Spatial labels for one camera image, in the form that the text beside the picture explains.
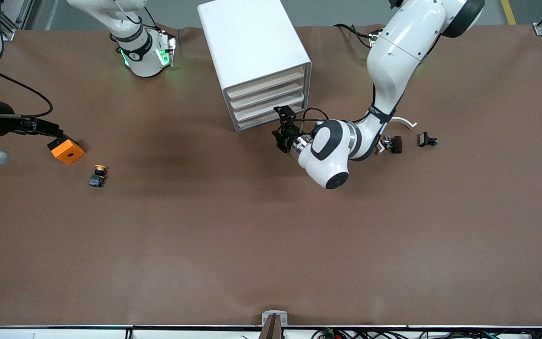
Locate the orange box with hole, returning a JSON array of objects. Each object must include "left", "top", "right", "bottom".
[{"left": 47, "top": 134, "right": 86, "bottom": 165}]

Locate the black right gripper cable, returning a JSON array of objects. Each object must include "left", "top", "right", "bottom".
[{"left": 0, "top": 69, "right": 54, "bottom": 118}]

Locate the yellow push button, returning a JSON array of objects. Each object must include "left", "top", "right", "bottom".
[{"left": 88, "top": 164, "right": 110, "bottom": 188}]

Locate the black arm base cable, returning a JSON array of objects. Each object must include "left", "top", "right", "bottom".
[{"left": 333, "top": 23, "right": 373, "bottom": 48}]

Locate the white curved pipe clamp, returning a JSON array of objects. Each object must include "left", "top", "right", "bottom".
[{"left": 376, "top": 116, "right": 418, "bottom": 155}]

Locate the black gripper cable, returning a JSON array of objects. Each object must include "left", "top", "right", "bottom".
[
  {"left": 0, "top": 69, "right": 54, "bottom": 118},
  {"left": 295, "top": 107, "right": 329, "bottom": 137}
]

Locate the white table edge rail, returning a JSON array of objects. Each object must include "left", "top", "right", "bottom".
[{"left": 0, "top": 325, "right": 542, "bottom": 339}]

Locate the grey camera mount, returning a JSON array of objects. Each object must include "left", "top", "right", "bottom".
[{"left": 261, "top": 310, "right": 289, "bottom": 339}]

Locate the tangled cables bundle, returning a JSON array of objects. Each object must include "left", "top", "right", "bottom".
[{"left": 311, "top": 328, "right": 542, "bottom": 339}]

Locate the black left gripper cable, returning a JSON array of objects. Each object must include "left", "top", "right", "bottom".
[{"left": 295, "top": 107, "right": 329, "bottom": 137}]

